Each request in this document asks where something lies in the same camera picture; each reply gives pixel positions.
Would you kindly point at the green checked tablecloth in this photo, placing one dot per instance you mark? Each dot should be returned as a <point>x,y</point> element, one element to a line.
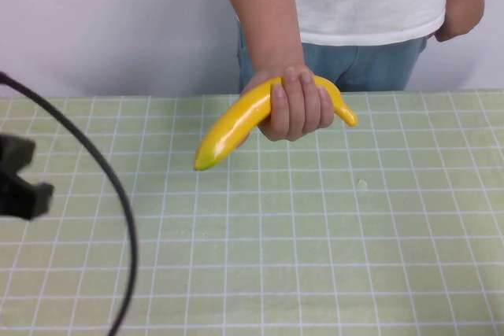
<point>299,226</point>

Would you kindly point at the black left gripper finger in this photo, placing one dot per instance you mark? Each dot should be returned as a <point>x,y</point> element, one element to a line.
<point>15,153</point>

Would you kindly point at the person's right forearm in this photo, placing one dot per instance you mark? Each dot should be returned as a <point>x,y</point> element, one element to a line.
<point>260,17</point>

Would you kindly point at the person's right hand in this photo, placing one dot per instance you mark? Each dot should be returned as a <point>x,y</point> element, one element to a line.
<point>299,111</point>

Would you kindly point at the white t-shirt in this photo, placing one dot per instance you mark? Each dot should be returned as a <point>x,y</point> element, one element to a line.
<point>374,5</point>

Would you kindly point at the yellow plastic banana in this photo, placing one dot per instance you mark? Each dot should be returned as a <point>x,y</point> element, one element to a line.
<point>232,123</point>

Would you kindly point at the blue jeans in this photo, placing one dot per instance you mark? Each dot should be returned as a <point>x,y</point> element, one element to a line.
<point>366,64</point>

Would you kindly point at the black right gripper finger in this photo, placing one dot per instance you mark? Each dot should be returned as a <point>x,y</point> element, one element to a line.
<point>31,200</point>

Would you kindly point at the person's left hand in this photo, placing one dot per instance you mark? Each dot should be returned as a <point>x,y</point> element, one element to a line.
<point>460,13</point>

